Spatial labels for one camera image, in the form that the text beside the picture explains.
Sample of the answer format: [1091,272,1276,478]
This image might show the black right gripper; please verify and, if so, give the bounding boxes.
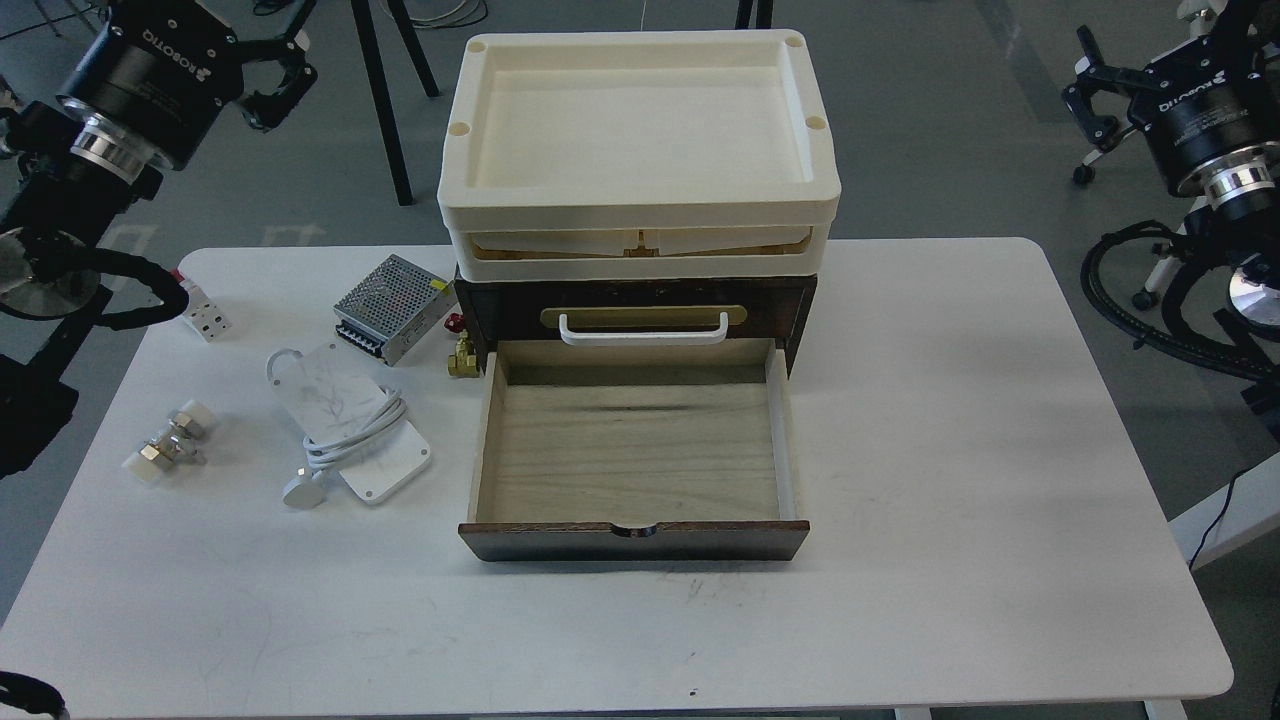
[1062,26,1279,197]

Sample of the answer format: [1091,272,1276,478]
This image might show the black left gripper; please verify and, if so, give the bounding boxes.
[56,0,317,170]

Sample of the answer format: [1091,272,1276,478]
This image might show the white charger with cable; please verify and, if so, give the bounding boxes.
[265,345,433,510]

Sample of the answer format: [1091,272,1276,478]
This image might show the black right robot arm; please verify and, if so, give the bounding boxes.
[1062,26,1277,434]

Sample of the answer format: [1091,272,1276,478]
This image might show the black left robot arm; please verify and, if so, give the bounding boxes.
[1,1,317,475]

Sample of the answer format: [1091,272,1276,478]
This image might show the dark wooden cabinet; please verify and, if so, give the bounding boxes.
[454,275,818,365]

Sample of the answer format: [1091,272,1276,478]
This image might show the black table legs background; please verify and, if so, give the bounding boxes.
[349,0,442,208]

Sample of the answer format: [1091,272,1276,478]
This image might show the metal mesh power supply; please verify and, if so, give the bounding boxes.
[334,254,457,366]

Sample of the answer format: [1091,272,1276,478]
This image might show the cream plastic stacked tray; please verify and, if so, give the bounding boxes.
[438,29,841,283]

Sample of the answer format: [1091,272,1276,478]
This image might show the metal fitting white caps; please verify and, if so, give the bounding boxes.
[120,400,218,483]

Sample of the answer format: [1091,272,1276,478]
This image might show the open wooden drawer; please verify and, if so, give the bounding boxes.
[458,338,810,561]

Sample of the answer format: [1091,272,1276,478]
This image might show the brass valve red handle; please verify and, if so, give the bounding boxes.
[444,313,483,378]

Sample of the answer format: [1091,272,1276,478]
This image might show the white drawer handle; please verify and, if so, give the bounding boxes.
[558,311,730,348]

